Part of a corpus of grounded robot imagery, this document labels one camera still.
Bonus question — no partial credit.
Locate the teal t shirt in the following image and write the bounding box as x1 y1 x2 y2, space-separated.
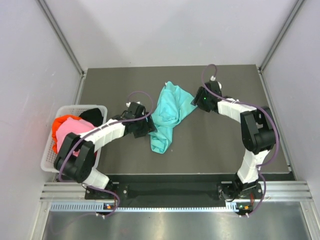
149 81 197 154

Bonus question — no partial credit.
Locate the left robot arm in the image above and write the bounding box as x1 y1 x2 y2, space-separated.
53 102 157 199

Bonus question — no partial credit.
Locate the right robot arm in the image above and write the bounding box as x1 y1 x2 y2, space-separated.
191 80 276 200

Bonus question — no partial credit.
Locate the black t shirt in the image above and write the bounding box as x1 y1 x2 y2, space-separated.
79 108 104 127

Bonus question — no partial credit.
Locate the pink t shirt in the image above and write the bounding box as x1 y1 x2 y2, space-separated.
56 117 95 152

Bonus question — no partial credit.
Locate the orange t shirt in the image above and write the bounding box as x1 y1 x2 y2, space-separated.
51 114 81 154

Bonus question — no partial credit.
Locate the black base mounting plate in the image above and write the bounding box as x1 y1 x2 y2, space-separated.
84 173 266 208

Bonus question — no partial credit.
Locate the white plastic basket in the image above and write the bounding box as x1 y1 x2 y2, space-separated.
40 104 108 173

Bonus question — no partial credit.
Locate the grey slotted cable duct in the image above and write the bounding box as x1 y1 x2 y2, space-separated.
50 202 249 213

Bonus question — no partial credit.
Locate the aluminium front rail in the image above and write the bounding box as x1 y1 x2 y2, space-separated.
40 181 313 202

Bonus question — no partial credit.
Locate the right aluminium frame post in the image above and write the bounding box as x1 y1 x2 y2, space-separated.
258 0 306 74

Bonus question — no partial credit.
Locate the aluminium frame post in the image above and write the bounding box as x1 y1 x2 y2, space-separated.
258 0 306 74
36 0 85 76

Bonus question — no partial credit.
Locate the left aluminium frame post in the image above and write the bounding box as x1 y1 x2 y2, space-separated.
36 0 85 76

